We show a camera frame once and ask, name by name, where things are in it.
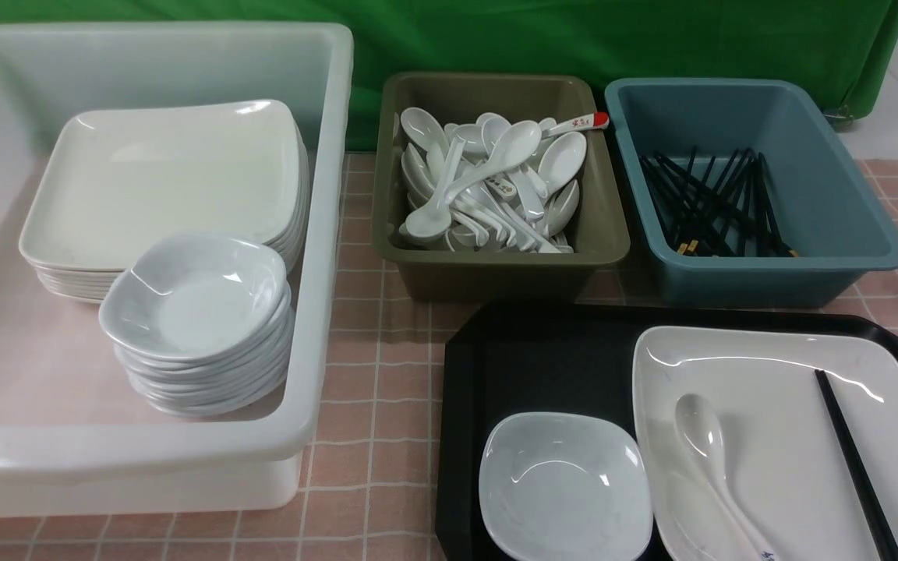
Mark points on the black serving tray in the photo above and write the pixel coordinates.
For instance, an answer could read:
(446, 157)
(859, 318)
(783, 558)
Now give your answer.
(519, 357)

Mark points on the blue plastic bin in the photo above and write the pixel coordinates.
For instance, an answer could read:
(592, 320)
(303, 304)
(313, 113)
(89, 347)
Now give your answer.
(824, 206)

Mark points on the small white square bowl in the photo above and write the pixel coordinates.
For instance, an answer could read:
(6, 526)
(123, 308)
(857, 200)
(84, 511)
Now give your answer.
(559, 486)

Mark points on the large white square plate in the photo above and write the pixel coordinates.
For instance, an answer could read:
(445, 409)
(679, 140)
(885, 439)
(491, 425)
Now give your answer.
(784, 464)

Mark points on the pink checkered tablecloth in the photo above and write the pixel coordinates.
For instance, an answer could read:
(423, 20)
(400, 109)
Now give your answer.
(368, 478)

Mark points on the bundle of black chopsticks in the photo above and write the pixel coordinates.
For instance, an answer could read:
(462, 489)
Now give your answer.
(722, 210)

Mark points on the large white spoon on pile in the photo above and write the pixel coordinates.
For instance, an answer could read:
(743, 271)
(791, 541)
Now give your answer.
(513, 148)

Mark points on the green backdrop cloth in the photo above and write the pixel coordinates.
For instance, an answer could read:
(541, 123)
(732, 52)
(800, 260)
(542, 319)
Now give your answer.
(838, 51)

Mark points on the pile of white spoons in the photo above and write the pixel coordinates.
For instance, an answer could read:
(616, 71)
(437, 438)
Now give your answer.
(523, 210)

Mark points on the stack of white bowls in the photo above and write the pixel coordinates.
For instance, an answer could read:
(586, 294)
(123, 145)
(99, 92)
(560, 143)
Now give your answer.
(202, 324)

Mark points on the stack of white square plates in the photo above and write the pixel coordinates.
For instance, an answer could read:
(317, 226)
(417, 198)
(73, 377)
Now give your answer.
(119, 181)

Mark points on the large white plastic tub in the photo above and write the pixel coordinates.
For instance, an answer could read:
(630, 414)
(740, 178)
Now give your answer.
(75, 439)

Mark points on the olive green plastic bin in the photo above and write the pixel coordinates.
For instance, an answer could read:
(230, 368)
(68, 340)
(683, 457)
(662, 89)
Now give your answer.
(598, 229)

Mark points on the black chopstick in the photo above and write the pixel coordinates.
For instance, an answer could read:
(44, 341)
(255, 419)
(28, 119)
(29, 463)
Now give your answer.
(878, 525)

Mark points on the white spoon blue print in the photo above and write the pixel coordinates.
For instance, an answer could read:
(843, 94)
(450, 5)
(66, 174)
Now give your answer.
(699, 431)

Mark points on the white spoon red handle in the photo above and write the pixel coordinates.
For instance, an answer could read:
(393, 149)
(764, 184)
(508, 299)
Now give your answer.
(594, 121)

